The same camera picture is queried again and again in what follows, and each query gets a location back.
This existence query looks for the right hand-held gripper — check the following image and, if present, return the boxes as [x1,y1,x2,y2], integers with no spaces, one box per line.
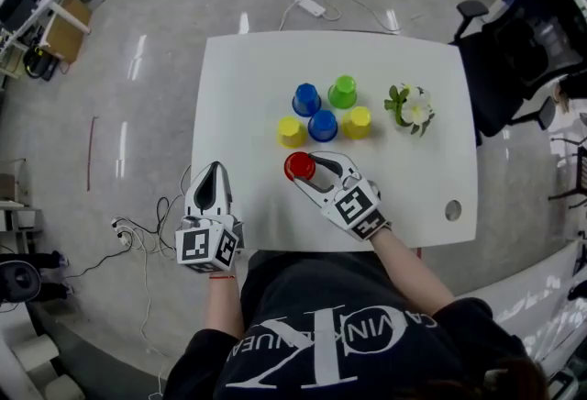
[292,150,393,243]

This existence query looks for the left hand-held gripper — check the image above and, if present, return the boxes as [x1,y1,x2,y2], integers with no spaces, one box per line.
[174,161,245,275]

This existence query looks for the red paper cup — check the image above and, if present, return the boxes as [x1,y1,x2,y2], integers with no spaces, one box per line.
[283,151,317,183]

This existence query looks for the blue paper cup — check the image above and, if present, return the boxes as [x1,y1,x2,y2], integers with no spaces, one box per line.
[292,83,323,118]
[307,108,339,143]

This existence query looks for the yellow paper cup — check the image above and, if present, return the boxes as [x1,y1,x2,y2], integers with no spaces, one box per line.
[340,106,373,141]
[276,115,308,150]

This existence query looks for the green paper cup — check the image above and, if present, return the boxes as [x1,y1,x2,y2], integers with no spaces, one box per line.
[327,74,359,110]

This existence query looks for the person's left forearm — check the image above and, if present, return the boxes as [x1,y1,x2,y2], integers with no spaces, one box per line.
[204,272,244,339]

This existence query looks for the person's right forearm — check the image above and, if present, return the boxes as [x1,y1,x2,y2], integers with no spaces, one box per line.
[369,226,456,321]

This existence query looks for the white power strip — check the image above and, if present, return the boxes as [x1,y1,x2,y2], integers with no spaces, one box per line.
[296,0,327,19]
[110,217,134,248]

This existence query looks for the white potted flower plant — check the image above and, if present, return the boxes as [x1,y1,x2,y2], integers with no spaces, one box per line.
[383,83,436,138]

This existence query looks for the person's black printed shirt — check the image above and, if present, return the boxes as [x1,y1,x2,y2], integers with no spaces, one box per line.
[162,250,549,400]

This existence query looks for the white table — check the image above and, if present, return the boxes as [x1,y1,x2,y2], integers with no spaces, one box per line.
[190,30,480,252]

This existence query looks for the red floor tape strip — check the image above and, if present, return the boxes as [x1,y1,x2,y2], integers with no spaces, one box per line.
[85,116,100,193]

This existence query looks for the low white shelf unit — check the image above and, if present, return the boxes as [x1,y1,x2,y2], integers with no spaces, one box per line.
[0,159,45,252]

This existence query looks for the brown cardboard box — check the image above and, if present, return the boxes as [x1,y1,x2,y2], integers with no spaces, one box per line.
[43,0,93,64]

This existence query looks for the black office chair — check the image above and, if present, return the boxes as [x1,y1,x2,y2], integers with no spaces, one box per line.
[451,0,587,147]

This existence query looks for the white side desk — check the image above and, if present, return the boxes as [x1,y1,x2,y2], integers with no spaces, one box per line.
[458,237,587,400]

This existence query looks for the black metal chair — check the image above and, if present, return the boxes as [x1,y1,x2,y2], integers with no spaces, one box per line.
[548,136,587,209]

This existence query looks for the small black bag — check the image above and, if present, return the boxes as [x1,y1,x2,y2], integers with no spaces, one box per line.
[566,278,587,302]

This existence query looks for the thin grey floor cable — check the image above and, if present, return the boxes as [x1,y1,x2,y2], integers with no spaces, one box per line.
[178,164,193,197]

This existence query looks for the white floor cable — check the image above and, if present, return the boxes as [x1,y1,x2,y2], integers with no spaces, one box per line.
[116,223,175,399]

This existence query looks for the white power strip cable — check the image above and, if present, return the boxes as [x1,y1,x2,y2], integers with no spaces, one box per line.
[278,0,401,35]

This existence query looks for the black and yellow cable reel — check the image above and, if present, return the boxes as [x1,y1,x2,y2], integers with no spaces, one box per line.
[22,44,61,82]

